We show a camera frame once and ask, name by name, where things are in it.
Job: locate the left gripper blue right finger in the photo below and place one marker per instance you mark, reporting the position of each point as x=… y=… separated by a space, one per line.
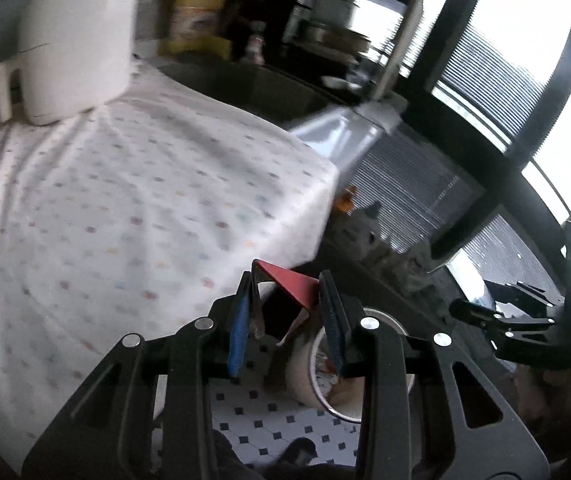
x=341 y=317

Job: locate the white air fryer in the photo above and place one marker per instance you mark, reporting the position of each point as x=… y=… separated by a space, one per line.
x=72 y=56

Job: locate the red carton piece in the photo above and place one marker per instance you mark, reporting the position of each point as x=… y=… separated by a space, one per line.
x=282 y=300

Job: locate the dotted white tablecloth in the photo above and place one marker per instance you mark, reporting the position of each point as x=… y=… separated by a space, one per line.
x=133 y=218

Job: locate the person's right hand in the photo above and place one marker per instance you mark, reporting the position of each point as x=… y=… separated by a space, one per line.
x=542 y=394

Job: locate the white cutting board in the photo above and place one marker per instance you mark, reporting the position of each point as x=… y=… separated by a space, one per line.
x=402 y=42

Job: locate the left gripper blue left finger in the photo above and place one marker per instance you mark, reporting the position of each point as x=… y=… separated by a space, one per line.
x=239 y=317

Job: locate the black dish rack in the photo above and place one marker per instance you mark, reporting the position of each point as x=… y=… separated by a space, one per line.
x=349 y=40

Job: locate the white trash bin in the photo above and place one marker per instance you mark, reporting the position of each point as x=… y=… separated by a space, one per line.
x=310 y=376

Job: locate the yellow detergent bottle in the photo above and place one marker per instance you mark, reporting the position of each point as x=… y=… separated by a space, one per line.
x=194 y=26

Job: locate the steel kitchen sink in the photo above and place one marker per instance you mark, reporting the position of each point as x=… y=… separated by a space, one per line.
x=278 y=98

